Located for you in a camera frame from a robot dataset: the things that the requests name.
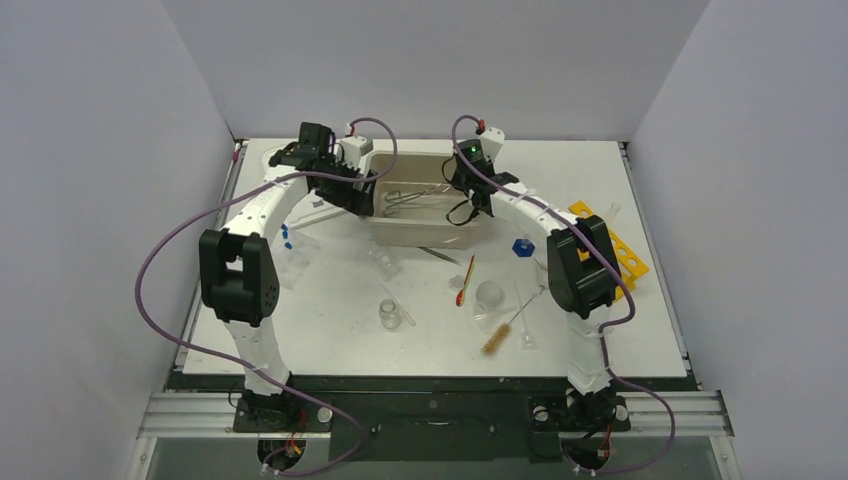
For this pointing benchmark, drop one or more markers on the small clear stopper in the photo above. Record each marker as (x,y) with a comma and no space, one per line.
(457,283)

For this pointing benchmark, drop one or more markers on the black base frame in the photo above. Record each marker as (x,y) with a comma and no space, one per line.
(543,420)

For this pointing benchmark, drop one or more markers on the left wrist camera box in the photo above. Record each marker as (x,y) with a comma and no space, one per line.
(355,149)

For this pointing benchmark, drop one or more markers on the rainbow plastic spoon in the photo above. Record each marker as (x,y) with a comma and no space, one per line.
(460,297)

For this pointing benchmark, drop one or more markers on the clear uncapped tube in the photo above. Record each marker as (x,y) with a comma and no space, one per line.
(389,294)

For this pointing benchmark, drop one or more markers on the graduated cylinder blue base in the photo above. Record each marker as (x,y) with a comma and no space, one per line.
(523,247)

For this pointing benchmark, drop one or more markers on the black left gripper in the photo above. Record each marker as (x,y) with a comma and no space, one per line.
(357,201)

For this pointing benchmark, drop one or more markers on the large clear test tube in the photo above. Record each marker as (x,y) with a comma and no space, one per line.
(612,212)

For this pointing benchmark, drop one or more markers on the grey round ball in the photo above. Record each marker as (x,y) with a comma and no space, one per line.
(489,295)

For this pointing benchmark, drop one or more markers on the small glass jar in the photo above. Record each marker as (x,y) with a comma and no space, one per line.
(390,314)

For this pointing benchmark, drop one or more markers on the white plastic tub lid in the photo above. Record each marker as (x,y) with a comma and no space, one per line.
(309,211)

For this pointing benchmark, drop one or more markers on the metal tweezers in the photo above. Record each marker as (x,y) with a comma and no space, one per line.
(440,255)

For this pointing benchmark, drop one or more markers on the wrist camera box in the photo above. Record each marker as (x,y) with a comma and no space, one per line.
(491,138)
(355,149)

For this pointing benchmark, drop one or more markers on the beige plastic tub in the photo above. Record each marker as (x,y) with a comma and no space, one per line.
(444,220)

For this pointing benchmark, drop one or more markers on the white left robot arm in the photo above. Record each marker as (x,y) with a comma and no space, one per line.
(239,280)

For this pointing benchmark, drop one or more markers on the yellow test tube rack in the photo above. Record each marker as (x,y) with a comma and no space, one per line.
(631,266)

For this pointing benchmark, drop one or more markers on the test tube brush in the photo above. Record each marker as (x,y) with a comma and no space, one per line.
(501,333)

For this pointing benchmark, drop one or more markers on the clear glass funnel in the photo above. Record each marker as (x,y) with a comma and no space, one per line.
(524,301)

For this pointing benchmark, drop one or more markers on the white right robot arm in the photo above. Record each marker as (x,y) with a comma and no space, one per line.
(582,272)

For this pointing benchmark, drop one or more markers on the metal crucible tongs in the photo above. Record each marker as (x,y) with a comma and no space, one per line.
(396,200)

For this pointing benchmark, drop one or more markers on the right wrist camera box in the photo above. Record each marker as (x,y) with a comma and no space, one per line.
(491,138)

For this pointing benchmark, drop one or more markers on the small clear beaker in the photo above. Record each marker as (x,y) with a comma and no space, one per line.
(385,262)

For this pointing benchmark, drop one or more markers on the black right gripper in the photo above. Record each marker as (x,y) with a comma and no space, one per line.
(477,196)

